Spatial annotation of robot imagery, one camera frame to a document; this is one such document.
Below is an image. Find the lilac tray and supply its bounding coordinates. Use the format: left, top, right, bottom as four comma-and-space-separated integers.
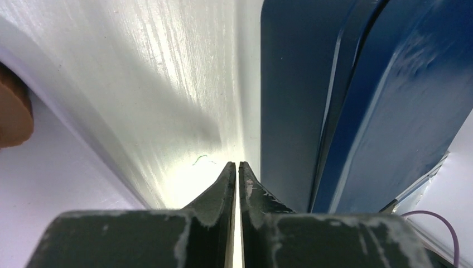
1, 47, 161, 267

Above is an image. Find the brown oval chocolate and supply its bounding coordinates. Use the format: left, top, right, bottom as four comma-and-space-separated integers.
1, 64, 34, 149

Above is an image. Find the dark blue box lid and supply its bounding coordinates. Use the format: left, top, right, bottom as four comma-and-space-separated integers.
311, 1, 472, 213

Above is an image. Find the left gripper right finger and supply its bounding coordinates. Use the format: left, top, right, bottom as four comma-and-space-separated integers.
238, 162, 454, 267

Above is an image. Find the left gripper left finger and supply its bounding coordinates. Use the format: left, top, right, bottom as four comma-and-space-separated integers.
27, 162, 236, 267

